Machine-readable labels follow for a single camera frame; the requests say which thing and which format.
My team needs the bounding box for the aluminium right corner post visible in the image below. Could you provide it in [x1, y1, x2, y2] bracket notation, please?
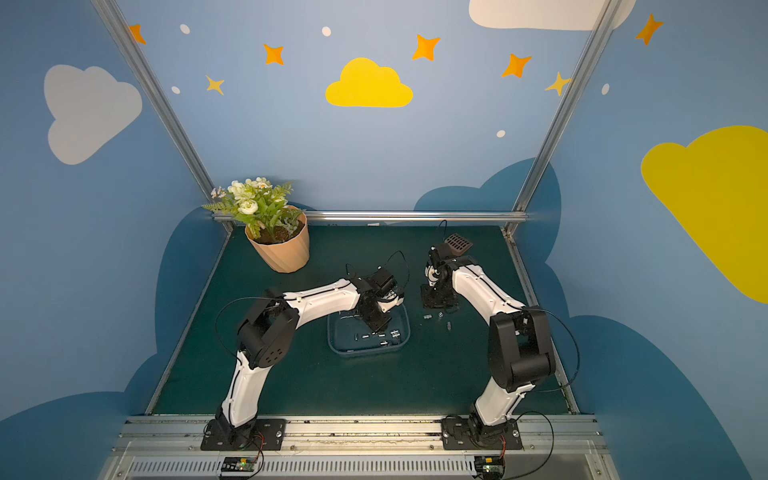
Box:
[503, 0, 634, 240]

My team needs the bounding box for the green circuit board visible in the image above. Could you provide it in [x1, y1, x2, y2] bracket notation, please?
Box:
[473, 456, 505, 480]
[220, 457, 257, 475]

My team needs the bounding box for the aluminium left corner post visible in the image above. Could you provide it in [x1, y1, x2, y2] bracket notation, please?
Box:
[91, 0, 215, 204]

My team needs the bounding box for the terracotta ribbed flower pot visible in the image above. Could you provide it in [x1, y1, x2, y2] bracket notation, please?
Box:
[245, 206, 310, 273]

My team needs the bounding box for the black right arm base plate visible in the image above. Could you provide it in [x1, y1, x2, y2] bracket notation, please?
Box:
[440, 414, 523, 451]

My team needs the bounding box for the aluminium corner post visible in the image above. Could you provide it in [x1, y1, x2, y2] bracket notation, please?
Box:
[503, 0, 634, 240]
[91, 0, 215, 204]

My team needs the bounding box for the aluminium back frame rail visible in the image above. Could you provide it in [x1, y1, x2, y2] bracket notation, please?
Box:
[304, 210, 527, 223]

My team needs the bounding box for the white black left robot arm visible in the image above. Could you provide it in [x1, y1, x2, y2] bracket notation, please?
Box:
[220, 267, 405, 429]

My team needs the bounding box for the left green circuit board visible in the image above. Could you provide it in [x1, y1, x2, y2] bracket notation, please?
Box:
[220, 457, 257, 475]

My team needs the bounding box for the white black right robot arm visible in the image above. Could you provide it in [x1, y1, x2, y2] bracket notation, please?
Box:
[421, 243, 556, 433]

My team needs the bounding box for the teal plastic storage box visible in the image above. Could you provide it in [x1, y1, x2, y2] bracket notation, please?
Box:
[327, 305, 411, 358]

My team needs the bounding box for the right green circuit board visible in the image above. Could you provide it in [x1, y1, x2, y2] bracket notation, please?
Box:
[473, 456, 505, 480]

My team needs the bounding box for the artificial white flower plant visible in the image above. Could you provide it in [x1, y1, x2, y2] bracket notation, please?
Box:
[203, 177, 306, 245]

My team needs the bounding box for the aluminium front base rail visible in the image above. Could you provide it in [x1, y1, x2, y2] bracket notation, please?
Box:
[99, 414, 619, 479]

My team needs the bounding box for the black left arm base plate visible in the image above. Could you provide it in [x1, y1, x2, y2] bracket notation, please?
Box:
[200, 416, 287, 451]

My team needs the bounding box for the brown grid brush tool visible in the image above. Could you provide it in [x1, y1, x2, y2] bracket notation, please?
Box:
[443, 233, 473, 257]

